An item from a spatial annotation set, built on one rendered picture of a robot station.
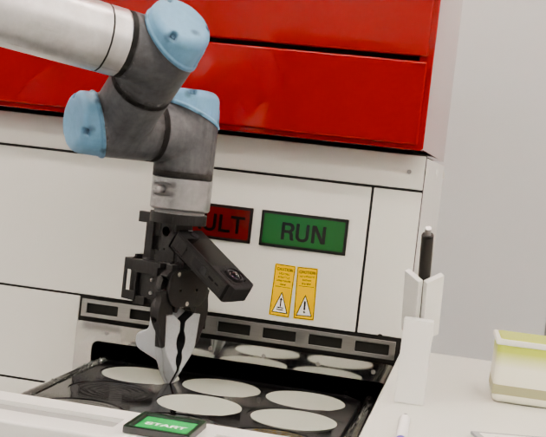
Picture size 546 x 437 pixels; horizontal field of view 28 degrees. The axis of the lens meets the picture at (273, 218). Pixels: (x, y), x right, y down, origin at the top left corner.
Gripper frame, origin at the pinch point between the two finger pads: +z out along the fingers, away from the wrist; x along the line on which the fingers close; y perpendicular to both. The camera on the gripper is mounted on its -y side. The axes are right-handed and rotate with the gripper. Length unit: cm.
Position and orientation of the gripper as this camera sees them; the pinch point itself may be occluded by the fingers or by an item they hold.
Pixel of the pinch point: (174, 374)
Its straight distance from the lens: 137.4
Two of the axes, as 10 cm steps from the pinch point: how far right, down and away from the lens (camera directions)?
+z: -1.1, 9.9, 0.5
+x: -6.1, -0.3, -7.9
